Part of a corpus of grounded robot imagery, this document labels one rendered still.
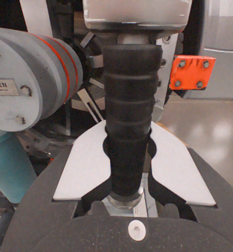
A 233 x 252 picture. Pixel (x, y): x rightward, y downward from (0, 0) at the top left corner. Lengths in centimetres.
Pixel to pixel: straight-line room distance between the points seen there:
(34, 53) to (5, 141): 21
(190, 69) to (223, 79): 25
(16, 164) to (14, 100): 21
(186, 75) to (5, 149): 42
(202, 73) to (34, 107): 32
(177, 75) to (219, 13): 24
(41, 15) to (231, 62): 52
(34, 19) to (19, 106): 19
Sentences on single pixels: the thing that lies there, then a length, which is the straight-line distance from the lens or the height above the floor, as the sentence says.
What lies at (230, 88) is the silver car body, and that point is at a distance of 59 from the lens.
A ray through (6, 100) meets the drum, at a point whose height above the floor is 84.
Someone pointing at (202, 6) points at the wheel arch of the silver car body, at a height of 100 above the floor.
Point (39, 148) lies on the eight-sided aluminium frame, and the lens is 48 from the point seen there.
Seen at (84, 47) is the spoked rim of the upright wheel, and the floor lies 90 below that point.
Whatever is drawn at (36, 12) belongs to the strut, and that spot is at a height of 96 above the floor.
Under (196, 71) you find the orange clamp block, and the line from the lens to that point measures 34.
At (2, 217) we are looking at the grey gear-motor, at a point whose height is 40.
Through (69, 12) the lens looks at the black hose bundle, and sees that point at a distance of 34.
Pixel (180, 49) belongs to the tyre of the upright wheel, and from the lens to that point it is 41.
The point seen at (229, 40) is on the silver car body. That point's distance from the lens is 54.
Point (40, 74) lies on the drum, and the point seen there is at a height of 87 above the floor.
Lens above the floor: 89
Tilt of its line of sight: 31 degrees down
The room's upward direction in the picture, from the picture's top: straight up
